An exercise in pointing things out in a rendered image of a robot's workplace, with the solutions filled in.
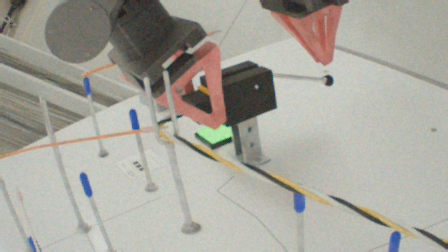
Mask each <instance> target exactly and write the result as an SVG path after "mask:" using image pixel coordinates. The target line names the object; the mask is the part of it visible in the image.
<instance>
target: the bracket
mask: <svg viewBox="0 0 448 252"><path fill-rule="evenodd" d="M230 130H231V136H232V143H233V149H231V150H229V151H227V154H229V155H230V156H232V157H233V158H234V159H236V160H238V161H240V162H244V163H248V164H251V165H254V166H256V167H258V166H260V165H262V164H265V163H267V162H269V161H271V160H270V158H268V157H267V156H265V155H263V154H262V153H261V147H260V140H259V132H258V125H257V117H255V118H252V119H249V120H247V121H244V122H242V123H239V126H238V124H237V125H233V126H230ZM240 139H241V141H240Z"/></svg>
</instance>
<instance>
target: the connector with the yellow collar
mask: <svg viewBox="0 0 448 252"><path fill-rule="evenodd" d="M182 99H183V101H185V102H187V103H188V104H190V105H192V106H194V107H196V108H198V109H200V110H202V111H204V112H206V113H208V115H210V113H211V112H213V106H211V102H210V97H209V96H208V95H207V94H205V93H203V92H201V91H200V90H196V91H194V92H191V93H188V94H185V95H182Z"/></svg>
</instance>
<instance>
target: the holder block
mask: <svg viewBox="0 0 448 252"><path fill-rule="evenodd" d="M221 75H222V92H223V98H224V105H225V112H226V121H225V122H224V123H223V124H222V125H223V126H225V127H227V128H228V127H230V126H233V125H237V124H239V123H242V122H244V121H247V120H249V119H252V118H255V117H257V116H260V115H262V114H266V113H268V111H270V112H271V110H274V109H276V108H278V104H277V100H276V96H275V88H274V79H273V71H272V70H271V69H269V68H266V67H264V66H260V67H259V65H258V64H257V63H254V62H252V61H245V62H242V63H241V62H240V63H237V64H234V65H231V66H228V67H225V68H222V69H221ZM199 80H200V85H201V86H202V87H204V88H206V89H208V88H207V83H206V78H205V74H203V75H200V76H199ZM256 85H257V86H258V88H257V89H256V88H255V86H256Z"/></svg>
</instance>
